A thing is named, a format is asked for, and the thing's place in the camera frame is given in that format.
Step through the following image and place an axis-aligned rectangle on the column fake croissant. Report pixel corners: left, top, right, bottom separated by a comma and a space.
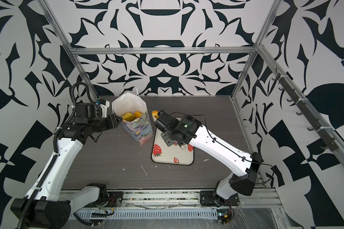
121, 112, 137, 122

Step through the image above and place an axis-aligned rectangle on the colourful printed paper bag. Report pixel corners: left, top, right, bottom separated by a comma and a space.
111, 93, 153, 145

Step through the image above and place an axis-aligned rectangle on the long striped fake croissant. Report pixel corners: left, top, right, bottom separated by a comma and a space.
134, 111, 144, 118

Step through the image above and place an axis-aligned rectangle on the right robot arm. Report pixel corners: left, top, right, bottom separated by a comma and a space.
154, 111, 264, 207

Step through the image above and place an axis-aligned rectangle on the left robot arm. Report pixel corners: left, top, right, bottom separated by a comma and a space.
11, 82, 122, 229

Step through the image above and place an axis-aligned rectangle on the strawberry print tray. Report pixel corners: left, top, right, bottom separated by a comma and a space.
151, 139, 194, 166

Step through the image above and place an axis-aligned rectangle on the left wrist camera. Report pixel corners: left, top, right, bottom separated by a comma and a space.
75, 99, 110, 120

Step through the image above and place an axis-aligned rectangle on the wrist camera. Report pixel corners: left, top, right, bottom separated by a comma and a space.
154, 110, 179, 135
75, 99, 110, 120

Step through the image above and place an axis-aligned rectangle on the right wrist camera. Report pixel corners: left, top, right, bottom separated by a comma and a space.
154, 110, 179, 135

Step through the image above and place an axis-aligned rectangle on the base rail with cable duct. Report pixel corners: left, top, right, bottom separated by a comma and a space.
57, 189, 290, 229

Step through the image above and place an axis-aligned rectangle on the wall hook rack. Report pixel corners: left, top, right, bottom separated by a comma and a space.
272, 68, 341, 152

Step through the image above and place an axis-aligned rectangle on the aluminium frame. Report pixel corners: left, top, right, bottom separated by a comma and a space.
38, 1, 344, 167

